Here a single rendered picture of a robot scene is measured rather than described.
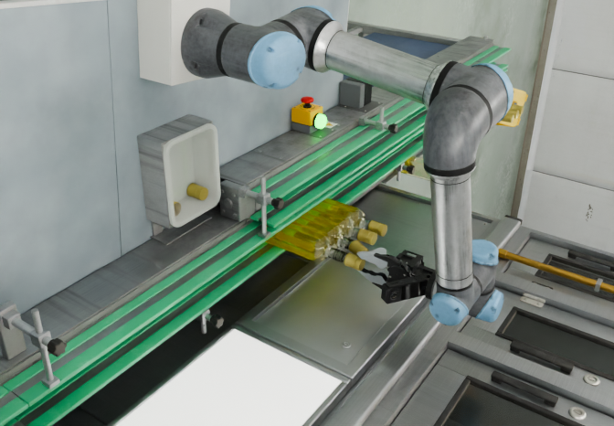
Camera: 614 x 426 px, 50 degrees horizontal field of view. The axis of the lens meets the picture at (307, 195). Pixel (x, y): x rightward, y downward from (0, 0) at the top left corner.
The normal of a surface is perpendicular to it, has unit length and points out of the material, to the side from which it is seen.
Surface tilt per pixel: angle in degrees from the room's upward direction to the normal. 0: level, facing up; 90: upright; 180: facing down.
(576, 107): 90
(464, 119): 59
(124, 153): 0
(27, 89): 0
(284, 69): 8
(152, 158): 90
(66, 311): 90
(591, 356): 90
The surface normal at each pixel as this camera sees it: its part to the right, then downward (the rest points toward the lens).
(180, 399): 0.01, -0.88
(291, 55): 0.73, 0.36
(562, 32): -0.57, 0.38
